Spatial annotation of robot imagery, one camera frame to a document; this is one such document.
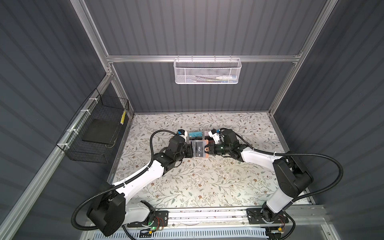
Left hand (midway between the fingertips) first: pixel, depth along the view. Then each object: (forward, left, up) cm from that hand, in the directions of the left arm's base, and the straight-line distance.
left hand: (194, 146), depth 82 cm
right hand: (-1, -5, -4) cm, 7 cm away
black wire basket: (+19, +51, +15) cm, 57 cm away
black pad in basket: (+6, +47, +10) cm, 49 cm away
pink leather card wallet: (0, -2, -2) cm, 3 cm away
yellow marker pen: (+15, +39, +10) cm, 43 cm away
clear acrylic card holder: (+12, -8, -7) cm, 16 cm away
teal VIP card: (+14, -4, -7) cm, 16 cm away
